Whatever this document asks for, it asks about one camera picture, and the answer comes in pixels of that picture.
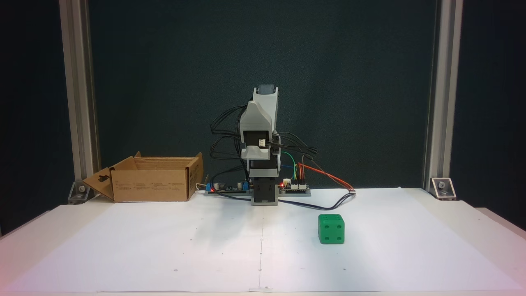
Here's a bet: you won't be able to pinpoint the grey fixed tapered gripper jaw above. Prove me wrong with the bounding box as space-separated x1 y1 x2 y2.
243 101 272 118

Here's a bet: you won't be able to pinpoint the green dice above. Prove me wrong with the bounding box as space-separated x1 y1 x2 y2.
318 213 346 245

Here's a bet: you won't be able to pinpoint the circuit board with blue parts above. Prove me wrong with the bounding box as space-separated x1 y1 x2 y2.
204 180 252 197

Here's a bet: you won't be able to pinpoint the brown cardboard box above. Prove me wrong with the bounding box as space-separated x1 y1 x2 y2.
82 151 204 203

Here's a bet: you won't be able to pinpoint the white paper sheet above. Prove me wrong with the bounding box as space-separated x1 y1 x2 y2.
4 187 524 293

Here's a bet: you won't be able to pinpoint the green wire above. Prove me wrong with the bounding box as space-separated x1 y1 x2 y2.
281 152 298 181

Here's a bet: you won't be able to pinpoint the circuit board with coloured wires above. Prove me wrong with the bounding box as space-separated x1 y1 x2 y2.
279 180 311 197

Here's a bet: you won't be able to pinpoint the orange and red wires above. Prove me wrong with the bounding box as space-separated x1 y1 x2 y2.
298 162 356 192

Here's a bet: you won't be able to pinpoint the black cable on table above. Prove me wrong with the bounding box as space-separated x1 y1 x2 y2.
279 192 356 211

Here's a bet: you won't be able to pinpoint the aluminium profile post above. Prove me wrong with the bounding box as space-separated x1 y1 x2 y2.
422 0 464 192
59 0 101 182

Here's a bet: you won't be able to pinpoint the metal corner bracket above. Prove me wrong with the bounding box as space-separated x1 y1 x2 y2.
430 178 457 201
68 181 101 205

